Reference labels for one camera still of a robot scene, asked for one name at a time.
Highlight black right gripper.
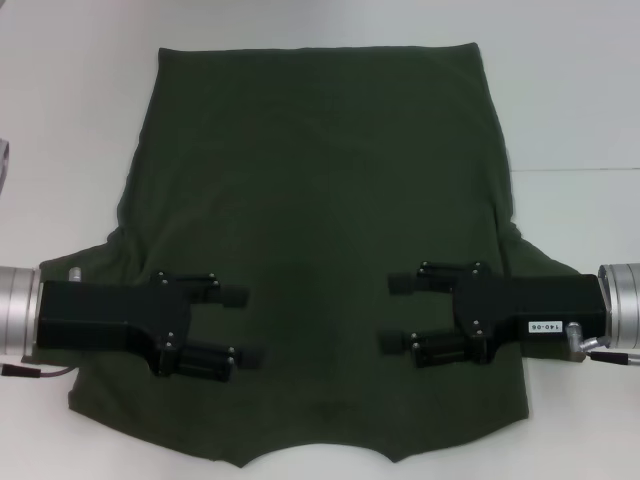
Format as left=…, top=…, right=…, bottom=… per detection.
left=378, top=259, right=610, bottom=371

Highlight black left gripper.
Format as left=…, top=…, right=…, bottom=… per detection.
left=37, top=270, right=270, bottom=380

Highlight dark green shirt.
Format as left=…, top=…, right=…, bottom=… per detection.
left=39, top=42, right=604, bottom=470

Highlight right gripper cable with connector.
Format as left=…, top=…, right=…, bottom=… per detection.
left=564, top=322, right=640, bottom=370

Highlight gripper cable with connector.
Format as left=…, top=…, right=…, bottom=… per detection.
left=564, top=322, right=640, bottom=370
left=0, top=362, right=80, bottom=380

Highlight left gripper cable with connector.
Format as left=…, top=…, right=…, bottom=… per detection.
left=0, top=362, right=80, bottom=380

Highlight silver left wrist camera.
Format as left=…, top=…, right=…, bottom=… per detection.
left=0, top=138, right=14, bottom=197

